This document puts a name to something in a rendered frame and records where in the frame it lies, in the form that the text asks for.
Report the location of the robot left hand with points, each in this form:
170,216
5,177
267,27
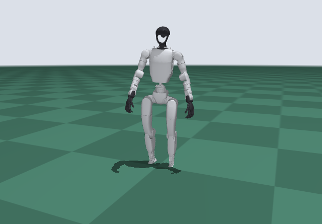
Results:
190,107

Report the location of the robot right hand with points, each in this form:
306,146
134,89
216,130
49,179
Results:
129,102

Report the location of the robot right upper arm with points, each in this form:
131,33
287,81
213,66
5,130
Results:
142,63

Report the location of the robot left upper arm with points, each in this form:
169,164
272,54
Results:
181,64

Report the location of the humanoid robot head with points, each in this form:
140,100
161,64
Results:
163,31

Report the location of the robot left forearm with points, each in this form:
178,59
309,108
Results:
187,87

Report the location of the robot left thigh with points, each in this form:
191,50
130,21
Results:
171,116

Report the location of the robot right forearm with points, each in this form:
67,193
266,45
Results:
134,84

